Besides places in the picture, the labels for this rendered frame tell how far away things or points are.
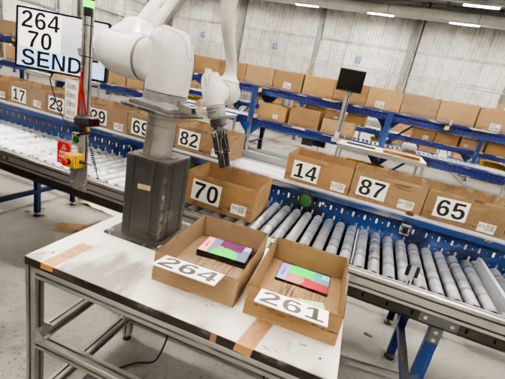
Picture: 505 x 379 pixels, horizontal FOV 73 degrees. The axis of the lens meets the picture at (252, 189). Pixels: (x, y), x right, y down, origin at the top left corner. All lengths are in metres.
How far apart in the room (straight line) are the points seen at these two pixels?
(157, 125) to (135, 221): 0.38
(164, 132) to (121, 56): 0.29
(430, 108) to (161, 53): 5.67
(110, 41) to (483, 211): 1.87
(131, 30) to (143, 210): 0.65
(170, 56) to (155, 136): 0.28
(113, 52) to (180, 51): 0.25
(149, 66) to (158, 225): 0.56
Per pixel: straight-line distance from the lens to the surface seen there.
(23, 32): 2.28
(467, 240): 2.07
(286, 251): 1.37
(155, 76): 1.24
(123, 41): 1.35
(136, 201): 1.35
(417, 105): 6.51
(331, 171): 2.02
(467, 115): 6.61
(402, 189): 2.02
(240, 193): 1.65
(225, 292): 1.07
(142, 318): 1.11
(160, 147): 1.29
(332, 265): 1.36
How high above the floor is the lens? 1.40
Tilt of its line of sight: 17 degrees down
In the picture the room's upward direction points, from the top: 11 degrees clockwise
